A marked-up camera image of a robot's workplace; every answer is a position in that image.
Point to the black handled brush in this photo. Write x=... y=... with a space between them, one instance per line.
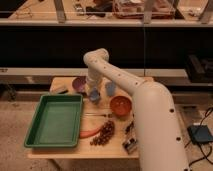
x=129 y=127

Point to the bunch of red grapes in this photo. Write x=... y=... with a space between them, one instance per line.
x=106 y=133

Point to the green plastic tray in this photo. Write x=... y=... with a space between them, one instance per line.
x=56 y=122

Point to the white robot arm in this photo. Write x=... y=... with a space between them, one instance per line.
x=158 y=133

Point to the blue plastic cup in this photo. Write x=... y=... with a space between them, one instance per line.
x=110 y=89

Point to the orange carrot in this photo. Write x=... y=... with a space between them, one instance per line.
x=89 y=133

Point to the wooden table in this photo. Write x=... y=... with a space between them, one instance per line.
x=84 y=150

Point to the orange bowl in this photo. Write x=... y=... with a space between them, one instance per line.
x=121 y=106

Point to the small metal cup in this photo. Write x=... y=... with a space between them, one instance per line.
x=96 y=102

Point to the blue sponge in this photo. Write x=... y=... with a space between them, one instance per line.
x=94 y=94

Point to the dark purple plate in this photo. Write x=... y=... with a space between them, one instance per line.
x=79 y=83

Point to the grey block eraser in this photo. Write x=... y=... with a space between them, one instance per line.
x=60 y=90

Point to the black power adapter box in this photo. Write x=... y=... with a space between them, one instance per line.
x=200 y=134

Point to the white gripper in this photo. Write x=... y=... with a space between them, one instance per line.
x=93 y=80

